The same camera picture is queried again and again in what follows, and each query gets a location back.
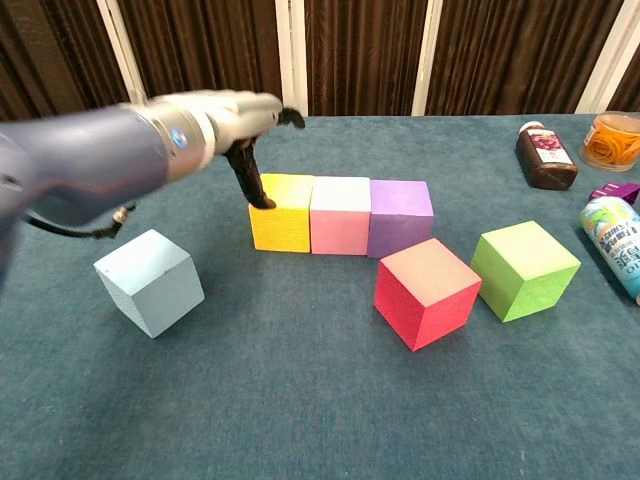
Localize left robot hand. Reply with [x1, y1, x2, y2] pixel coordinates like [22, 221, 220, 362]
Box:
[202, 89, 306, 210]

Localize yellow foam cube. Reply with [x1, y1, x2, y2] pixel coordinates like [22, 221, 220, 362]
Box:
[248, 173, 315, 254]

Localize purple foam cube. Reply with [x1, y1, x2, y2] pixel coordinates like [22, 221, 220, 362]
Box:
[367, 179, 434, 260]

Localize green foam cube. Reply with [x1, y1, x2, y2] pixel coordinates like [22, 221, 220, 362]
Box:
[469, 220, 582, 324]

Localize dark brown curtain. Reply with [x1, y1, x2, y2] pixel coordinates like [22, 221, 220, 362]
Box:
[0, 0, 640, 126]

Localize pale pink foam cube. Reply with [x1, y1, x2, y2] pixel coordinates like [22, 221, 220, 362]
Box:
[309, 175, 372, 256]

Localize light blue foam cube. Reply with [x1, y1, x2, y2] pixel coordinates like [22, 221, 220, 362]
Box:
[92, 228, 206, 340]

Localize red foam cube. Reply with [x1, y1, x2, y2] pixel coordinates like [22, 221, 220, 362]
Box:
[373, 237, 484, 353]

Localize teal table mat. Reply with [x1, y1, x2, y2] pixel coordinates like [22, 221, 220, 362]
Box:
[0, 114, 640, 480]

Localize dark juice bottle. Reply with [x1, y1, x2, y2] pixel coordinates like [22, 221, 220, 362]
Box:
[515, 121, 580, 191]

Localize orange snack cup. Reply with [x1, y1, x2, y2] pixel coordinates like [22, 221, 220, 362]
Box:
[578, 111, 640, 174]

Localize small purple plastic block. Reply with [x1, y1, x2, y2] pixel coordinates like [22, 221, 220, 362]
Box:
[588, 182, 640, 205]

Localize blue drink can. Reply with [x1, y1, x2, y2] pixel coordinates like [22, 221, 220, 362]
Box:
[578, 196, 640, 305]

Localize white frame post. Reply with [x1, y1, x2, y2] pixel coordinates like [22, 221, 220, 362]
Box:
[411, 0, 445, 117]
[274, 0, 310, 118]
[574, 0, 640, 115]
[96, 0, 154, 121]

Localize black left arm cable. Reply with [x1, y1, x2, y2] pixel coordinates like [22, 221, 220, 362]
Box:
[23, 201, 139, 242]

